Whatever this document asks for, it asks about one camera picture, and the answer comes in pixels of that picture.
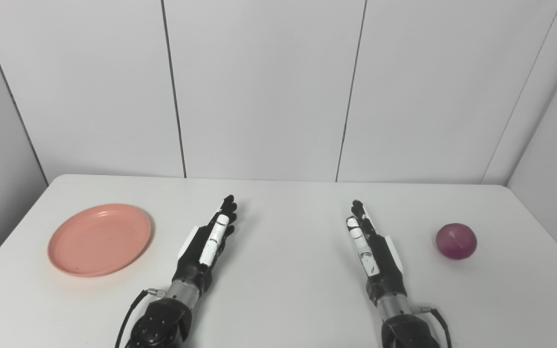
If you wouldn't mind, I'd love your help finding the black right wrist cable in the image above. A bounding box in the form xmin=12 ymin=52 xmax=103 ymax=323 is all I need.
xmin=414 ymin=304 xmax=452 ymax=348

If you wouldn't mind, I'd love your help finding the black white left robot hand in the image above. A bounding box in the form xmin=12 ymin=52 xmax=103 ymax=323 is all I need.
xmin=172 ymin=195 xmax=238 ymax=293

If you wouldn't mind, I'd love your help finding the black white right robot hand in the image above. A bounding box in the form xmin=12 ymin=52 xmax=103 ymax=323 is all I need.
xmin=346 ymin=200 xmax=408 ymax=305

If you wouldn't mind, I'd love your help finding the purple red onion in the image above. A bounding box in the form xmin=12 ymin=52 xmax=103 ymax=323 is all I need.
xmin=436 ymin=223 xmax=478 ymax=260

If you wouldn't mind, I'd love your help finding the pink round plate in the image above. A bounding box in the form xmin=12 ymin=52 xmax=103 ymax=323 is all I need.
xmin=48 ymin=203 xmax=152 ymax=277

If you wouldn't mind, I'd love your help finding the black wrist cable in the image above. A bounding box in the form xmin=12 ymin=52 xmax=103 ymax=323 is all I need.
xmin=115 ymin=289 xmax=166 ymax=348
xmin=414 ymin=304 xmax=452 ymax=348

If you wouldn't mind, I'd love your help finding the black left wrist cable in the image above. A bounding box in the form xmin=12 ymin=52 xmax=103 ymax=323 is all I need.
xmin=115 ymin=289 xmax=166 ymax=348

